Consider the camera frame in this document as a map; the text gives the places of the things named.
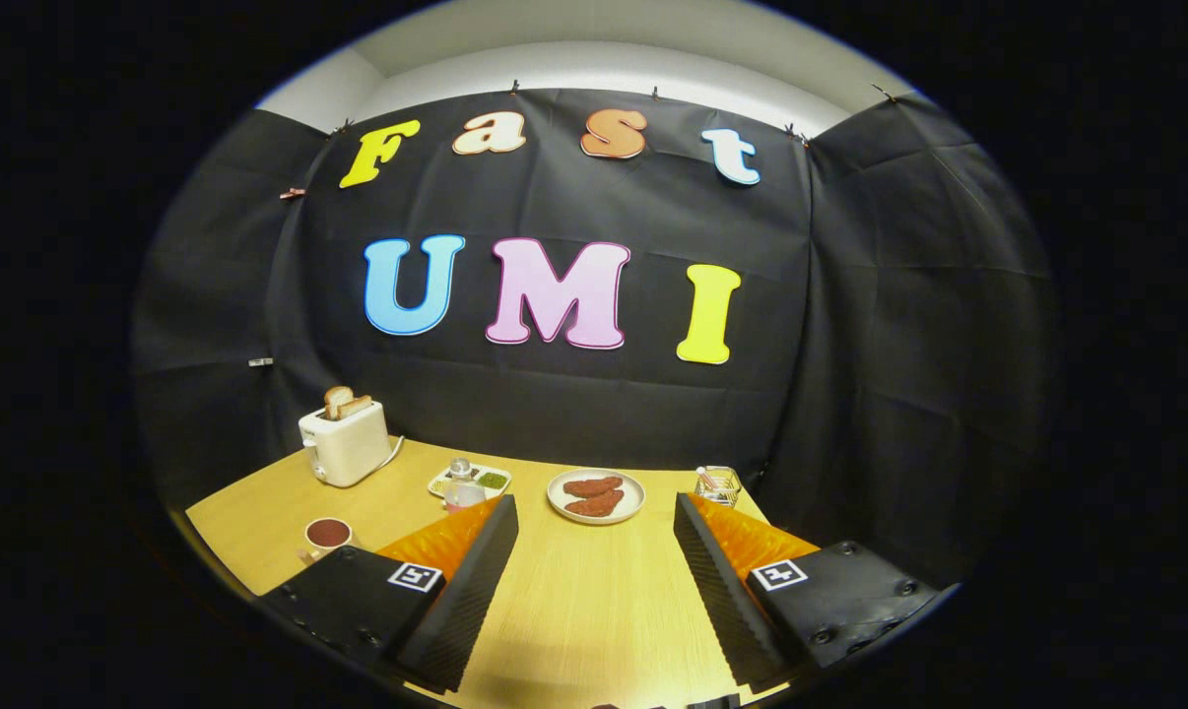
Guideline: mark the wooden table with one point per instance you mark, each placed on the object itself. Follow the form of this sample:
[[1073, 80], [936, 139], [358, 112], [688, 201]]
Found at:
[[584, 591]]

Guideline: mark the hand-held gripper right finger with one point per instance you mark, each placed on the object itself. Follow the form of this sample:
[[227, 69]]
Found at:
[[727, 611]]

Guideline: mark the white divided condiment dish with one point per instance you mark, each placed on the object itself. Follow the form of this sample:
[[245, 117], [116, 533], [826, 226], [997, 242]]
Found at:
[[495, 481]]

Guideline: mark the toast slice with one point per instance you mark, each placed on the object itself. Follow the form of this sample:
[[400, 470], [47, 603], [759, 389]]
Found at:
[[336, 399], [358, 405]]

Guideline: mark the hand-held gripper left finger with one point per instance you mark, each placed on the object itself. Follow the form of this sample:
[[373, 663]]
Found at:
[[456, 611]]

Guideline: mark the cream cup with red inside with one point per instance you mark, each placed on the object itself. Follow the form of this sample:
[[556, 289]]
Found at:
[[328, 533]]

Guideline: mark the white round plate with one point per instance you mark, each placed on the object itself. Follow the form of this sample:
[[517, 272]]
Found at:
[[633, 497]]

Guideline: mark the clear plastic juice bottle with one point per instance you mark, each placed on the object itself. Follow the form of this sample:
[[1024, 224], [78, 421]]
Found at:
[[463, 489]]

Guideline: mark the cream toaster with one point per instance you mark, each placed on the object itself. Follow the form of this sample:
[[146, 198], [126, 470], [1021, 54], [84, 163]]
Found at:
[[348, 448]]

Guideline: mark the red meat patty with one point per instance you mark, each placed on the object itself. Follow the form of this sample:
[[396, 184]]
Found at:
[[592, 485], [596, 505]]

